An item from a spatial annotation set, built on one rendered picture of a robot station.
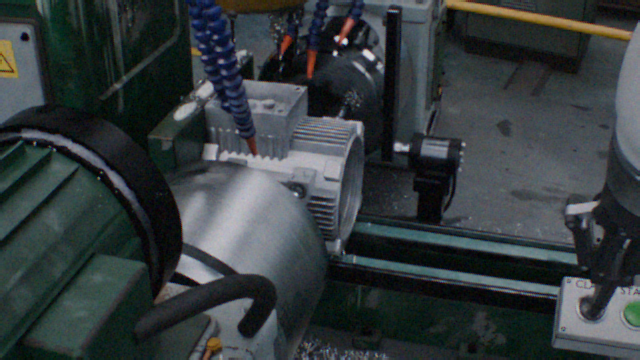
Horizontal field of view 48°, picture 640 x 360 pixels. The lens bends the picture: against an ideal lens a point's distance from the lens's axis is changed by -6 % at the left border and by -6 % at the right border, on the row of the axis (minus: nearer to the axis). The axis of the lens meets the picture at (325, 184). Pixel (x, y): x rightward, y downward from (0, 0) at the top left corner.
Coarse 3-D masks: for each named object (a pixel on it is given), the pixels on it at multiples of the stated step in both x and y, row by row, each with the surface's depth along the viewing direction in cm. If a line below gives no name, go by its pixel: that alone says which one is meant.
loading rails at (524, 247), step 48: (384, 240) 118; (432, 240) 117; (480, 240) 117; (528, 240) 115; (336, 288) 112; (384, 288) 110; (432, 288) 108; (480, 288) 105; (528, 288) 106; (384, 336) 115; (432, 336) 112; (480, 336) 110; (528, 336) 107
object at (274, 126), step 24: (216, 96) 108; (264, 96) 113; (288, 96) 112; (216, 120) 106; (264, 120) 104; (288, 120) 104; (216, 144) 108; (240, 144) 107; (264, 144) 105; (288, 144) 106
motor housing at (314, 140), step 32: (320, 128) 107; (352, 128) 107; (224, 160) 108; (256, 160) 107; (288, 160) 106; (320, 160) 105; (352, 160) 118; (320, 192) 103; (352, 192) 119; (320, 224) 105; (352, 224) 116
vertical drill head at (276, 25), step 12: (216, 0) 92; (228, 0) 91; (240, 0) 91; (252, 0) 91; (264, 0) 92; (276, 0) 92; (288, 0) 93; (300, 0) 94; (228, 12) 93; (240, 12) 93; (252, 12) 93; (264, 12) 93; (276, 12) 95; (288, 12) 103; (300, 12) 103; (276, 24) 96; (276, 36) 97
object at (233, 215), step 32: (192, 192) 82; (224, 192) 83; (256, 192) 84; (288, 192) 87; (192, 224) 77; (224, 224) 78; (256, 224) 81; (288, 224) 84; (192, 256) 75; (224, 256) 75; (256, 256) 78; (288, 256) 82; (320, 256) 88; (288, 288) 80; (320, 288) 89; (288, 320) 78; (288, 352) 79
